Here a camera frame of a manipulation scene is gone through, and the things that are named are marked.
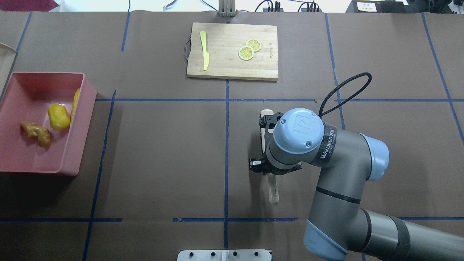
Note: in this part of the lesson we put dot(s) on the black box with label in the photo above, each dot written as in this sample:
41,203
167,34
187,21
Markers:
375,6

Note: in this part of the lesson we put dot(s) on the tan ginger root toy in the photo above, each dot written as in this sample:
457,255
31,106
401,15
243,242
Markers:
38,133

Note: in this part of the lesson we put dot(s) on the lemon slice far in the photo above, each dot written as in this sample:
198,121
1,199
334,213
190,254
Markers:
254,43

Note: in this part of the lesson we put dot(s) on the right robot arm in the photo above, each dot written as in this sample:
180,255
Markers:
336,223

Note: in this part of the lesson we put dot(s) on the beige plastic dustpan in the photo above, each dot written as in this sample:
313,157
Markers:
7,58

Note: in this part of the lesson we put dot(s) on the yellow corn cob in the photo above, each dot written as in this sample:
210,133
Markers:
74,104

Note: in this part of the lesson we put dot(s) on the wooden cutting board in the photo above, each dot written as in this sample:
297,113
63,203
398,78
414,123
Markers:
223,43

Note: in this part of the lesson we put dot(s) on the yellow plastic knife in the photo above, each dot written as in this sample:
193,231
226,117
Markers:
205,53

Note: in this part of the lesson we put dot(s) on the yellow potato toy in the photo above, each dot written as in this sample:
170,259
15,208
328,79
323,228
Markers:
59,118

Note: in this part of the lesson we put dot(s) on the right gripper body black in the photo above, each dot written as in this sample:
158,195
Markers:
258,165

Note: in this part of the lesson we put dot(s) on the beige hand brush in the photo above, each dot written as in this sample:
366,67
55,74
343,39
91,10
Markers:
273,194

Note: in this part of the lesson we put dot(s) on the pink plastic bin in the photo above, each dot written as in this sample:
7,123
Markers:
27,97

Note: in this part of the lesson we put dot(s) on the aluminium frame post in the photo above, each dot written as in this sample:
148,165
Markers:
227,8

